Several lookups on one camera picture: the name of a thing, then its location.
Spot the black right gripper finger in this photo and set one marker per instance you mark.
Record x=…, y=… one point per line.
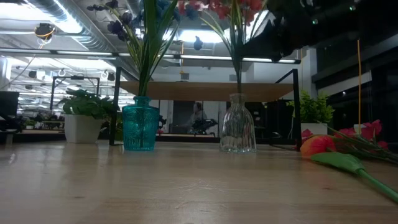
x=255, y=46

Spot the orange artificial flower bunch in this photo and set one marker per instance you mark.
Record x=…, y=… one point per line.
x=222, y=9

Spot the clear ribbed glass vase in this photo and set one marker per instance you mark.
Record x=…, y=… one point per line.
x=237, y=130

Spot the orange artificial tulip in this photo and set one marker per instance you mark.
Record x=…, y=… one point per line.
x=317, y=144

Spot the red artificial flower bunch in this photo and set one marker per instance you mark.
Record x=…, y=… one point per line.
x=370, y=129

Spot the purple artificial flower bunch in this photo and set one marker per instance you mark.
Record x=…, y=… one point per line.
x=115, y=27

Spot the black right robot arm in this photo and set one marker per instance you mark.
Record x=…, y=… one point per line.
x=342, y=18

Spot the black background robot arm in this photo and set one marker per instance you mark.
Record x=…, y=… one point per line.
x=203, y=126

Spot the wooden shelf black metal legs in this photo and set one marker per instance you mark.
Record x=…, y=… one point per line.
x=205, y=91

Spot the small fern plant white pot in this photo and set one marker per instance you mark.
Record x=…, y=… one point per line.
x=311, y=109

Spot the person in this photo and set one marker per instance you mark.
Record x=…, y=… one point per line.
x=196, y=115

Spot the green cup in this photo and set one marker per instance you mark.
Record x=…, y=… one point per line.
x=356, y=128

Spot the teal glass vase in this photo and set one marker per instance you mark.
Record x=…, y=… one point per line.
x=140, y=127

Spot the broad-leaf plant white pot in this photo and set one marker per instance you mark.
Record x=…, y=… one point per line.
x=82, y=129

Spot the black round ceiling fixture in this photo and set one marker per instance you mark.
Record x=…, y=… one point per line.
x=44, y=30

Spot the small background potted plant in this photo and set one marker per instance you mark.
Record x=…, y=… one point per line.
x=30, y=123

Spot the black monitor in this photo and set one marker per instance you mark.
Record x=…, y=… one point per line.
x=9, y=102

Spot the black background rig frame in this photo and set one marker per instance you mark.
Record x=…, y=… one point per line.
x=74, y=77

